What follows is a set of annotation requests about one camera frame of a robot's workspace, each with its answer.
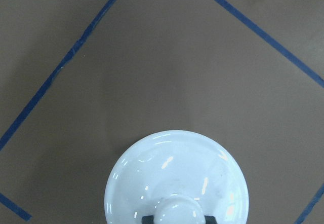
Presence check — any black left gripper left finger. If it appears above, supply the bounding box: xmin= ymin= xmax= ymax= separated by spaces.
xmin=141 ymin=215 xmax=154 ymax=224

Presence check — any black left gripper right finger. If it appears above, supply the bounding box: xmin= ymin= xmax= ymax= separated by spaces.
xmin=205 ymin=215 xmax=217 ymax=224

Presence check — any white enamel mug lid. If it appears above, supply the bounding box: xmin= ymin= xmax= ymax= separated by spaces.
xmin=104 ymin=130 xmax=249 ymax=223

